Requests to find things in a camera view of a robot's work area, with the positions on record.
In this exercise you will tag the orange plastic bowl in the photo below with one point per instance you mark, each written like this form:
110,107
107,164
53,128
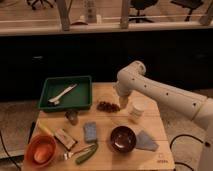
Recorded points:
40,141

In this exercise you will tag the dark purple bowl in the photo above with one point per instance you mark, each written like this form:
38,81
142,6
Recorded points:
122,139

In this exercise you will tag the blue sponge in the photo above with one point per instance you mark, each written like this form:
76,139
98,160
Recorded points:
90,133

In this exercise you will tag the dark red grape bunch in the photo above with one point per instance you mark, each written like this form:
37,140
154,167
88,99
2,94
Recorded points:
108,107

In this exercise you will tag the orange fruit in bowl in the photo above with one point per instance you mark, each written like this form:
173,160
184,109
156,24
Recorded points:
42,155

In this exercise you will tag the white plastic spoon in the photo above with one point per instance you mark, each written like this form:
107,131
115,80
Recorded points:
56,100

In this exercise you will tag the black office chair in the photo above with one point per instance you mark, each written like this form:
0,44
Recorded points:
141,5

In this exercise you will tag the brown cardboard box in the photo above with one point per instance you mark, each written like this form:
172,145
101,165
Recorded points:
67,140

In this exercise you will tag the green cucumber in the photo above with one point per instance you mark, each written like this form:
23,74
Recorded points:
87,155

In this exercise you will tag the small metal cup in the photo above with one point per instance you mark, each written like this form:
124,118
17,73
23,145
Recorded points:
72,116

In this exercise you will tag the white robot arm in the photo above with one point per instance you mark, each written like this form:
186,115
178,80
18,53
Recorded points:
198,108

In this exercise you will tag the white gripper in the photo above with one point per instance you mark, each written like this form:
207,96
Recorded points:
123,101

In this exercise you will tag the green plastic tray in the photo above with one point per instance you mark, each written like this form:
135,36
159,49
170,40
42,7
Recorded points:
79,98

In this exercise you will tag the yellow banana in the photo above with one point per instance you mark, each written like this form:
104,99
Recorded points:
45,129

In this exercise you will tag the black office chair base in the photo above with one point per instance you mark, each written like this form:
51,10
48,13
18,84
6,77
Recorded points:
33,3

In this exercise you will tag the metal fork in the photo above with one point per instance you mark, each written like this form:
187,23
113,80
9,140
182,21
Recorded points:
68,155

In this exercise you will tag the grey folded cloth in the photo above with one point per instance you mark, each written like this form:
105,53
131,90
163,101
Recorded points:
145,142

